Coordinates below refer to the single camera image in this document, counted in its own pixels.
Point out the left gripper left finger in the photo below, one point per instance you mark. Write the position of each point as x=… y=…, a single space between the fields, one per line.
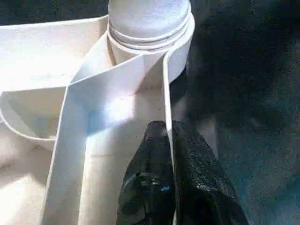
x=147 y=187

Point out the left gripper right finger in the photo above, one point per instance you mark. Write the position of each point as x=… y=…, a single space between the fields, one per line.
x=201 y=197

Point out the white plastic table top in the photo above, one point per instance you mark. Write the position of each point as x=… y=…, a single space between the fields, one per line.
x=42 y=61

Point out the white plastic table leg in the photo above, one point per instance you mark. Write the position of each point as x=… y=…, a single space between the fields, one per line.
x=150 y=18

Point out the black work mat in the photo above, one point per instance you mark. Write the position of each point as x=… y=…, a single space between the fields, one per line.
x=243 y=93

